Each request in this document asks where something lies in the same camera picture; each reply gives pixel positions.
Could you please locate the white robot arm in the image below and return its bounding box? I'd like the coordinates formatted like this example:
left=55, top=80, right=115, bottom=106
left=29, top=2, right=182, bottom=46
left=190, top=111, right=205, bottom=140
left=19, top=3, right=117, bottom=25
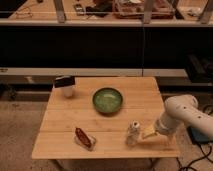
left=142, top=95, right=213, bottom=140

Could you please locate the black box on cup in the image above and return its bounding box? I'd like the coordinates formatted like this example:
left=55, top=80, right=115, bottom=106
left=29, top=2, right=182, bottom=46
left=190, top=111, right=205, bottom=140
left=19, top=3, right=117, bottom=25
left=54, top=76, right=75, bottom=88

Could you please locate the wooden table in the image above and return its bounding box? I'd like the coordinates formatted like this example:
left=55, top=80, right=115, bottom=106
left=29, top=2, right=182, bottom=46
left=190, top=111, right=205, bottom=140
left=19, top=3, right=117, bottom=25
left=32, top=77, right=179, bottom=159

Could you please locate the black cable on floor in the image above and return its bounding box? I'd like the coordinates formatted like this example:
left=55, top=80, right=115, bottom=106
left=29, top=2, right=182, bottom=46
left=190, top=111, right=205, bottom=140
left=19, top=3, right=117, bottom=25
left=175, top=142, right=213, bottom=171

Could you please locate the green ceramic bowl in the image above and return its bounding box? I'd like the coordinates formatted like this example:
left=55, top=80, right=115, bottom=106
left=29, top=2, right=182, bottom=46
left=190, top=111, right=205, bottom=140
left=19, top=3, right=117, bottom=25
left=92, top=87, right=123, bottom=114

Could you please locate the blue box on floor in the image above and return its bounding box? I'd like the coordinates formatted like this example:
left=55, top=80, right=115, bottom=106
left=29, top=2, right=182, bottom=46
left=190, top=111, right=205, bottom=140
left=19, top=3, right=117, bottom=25
left=187, top=127, right=213, bottom=144

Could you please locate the red tray on shelf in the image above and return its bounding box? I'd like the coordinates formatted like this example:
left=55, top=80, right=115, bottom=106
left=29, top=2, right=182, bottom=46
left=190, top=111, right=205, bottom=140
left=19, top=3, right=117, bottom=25
left=113, top=0, right=175, bottom=19

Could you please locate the red object on wrapper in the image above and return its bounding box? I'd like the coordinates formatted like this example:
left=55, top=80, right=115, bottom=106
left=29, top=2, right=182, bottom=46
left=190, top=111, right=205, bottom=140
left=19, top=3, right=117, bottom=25
left=74, top=127, right=97, bottom=151

